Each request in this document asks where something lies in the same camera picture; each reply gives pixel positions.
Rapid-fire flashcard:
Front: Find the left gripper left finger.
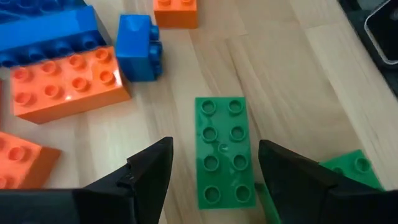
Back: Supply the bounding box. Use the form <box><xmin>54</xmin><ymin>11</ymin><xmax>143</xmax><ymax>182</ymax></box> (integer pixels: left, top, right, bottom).
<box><xmin>0</xmin><ymin>136</ymin><xmax>174</xmax><ymax>224</ymax></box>

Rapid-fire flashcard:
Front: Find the blue 2x2 toy brick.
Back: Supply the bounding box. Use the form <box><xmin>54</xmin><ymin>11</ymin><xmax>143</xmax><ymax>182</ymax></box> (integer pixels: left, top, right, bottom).
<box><xmin>114</xmin><ymin>14</ymin><xmax>164</xmax><ymax>83</ymax></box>

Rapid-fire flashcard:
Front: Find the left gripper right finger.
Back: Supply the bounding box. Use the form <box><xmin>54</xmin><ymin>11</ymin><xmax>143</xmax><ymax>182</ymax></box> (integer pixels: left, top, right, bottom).
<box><xmin>257</xmin><ymin>139</ymin><xmax>398</xmax><ymax>224</ymax></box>

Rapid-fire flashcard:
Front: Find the green 2x4 toy brick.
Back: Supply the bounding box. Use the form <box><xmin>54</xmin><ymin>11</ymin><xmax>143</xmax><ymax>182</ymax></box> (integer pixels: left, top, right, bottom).
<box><xmin>254</xmin><ymin>149</ymin><xmax>385</xmax><ymax>224</ymax></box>
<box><xmin>194</xmin><ymin>96</ymin><xmax>257</xmax><ymax>211</ymax></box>

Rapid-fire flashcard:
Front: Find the orange 2x4 toy brick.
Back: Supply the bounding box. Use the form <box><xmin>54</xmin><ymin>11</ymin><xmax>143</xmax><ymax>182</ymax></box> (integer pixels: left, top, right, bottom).
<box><xmin>153</xmin><ymin>0</ymin><xmax>199</xmax><ymax>30</ymax></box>
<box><xmin>0</xmin><ymin>130</ymin><xmax>62</xmax><ymax>190</ymax></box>
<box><xmin>9</xmin><ymin>45</ymin><xmax>132</xmax><ymax>125</ymax></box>

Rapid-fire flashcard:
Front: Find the blue 2x4 toy brick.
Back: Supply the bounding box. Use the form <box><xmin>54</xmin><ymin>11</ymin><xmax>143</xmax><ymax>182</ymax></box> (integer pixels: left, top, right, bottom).
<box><xmin>0</xmin><ymin>0</ymin><xmax>90</xmax><ymax>24</ymax></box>
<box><xmin>0</xmin><ymin>5</ymin><xmax>109</xmax><ymax>68</ymax></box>

